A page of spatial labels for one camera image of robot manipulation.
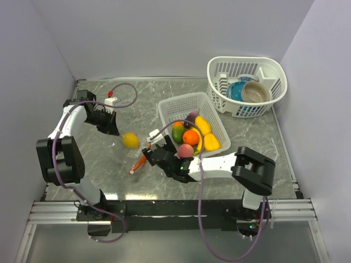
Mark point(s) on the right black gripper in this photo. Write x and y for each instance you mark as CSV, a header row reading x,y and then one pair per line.
x,y
168,145

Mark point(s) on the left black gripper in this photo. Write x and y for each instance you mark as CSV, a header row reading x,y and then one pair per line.
x,y
110,127

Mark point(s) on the fake yellow lemon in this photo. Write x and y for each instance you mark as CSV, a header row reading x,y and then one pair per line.
x,y
130,140

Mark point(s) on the clear zip top bag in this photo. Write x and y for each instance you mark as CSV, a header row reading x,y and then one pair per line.
x,y
136,154

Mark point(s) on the fake pink peach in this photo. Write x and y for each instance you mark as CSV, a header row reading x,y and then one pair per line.
x,y
185,151

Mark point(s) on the fake green orange mango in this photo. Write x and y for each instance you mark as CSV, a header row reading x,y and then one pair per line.
x,y
178,130

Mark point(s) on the fake purple eggplant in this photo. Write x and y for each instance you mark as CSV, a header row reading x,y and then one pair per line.
x,y
190,119

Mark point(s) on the fake yellow bell pepper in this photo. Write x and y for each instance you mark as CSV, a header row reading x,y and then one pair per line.
x,y
211,143

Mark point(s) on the fake yellow banana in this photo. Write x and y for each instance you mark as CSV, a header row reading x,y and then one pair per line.
x,y
198,147

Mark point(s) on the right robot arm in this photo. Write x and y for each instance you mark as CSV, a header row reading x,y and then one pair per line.
x,y
254,171

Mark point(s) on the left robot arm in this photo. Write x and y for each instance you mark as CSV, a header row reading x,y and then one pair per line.
x,y
59,156

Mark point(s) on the white round dish rack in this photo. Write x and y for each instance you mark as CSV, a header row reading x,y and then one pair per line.
x,y
222,71

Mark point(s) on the beige bowl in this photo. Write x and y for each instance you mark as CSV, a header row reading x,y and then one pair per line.
x,y
255,92

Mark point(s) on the blue white patterned plate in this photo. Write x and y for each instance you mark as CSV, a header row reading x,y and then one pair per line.
x,y
247,78

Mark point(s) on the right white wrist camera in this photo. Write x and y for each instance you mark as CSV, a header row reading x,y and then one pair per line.
x,y
156,139

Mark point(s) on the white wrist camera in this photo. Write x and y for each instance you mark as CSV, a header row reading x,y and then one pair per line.
x,y
110,103
156,139

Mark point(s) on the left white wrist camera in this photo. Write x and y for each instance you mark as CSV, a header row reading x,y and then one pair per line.
x,y
110,103

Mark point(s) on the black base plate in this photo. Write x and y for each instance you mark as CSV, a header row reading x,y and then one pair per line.
x,y
143,215

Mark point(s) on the aluminium rail frame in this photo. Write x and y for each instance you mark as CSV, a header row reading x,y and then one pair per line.
x,y
59,206

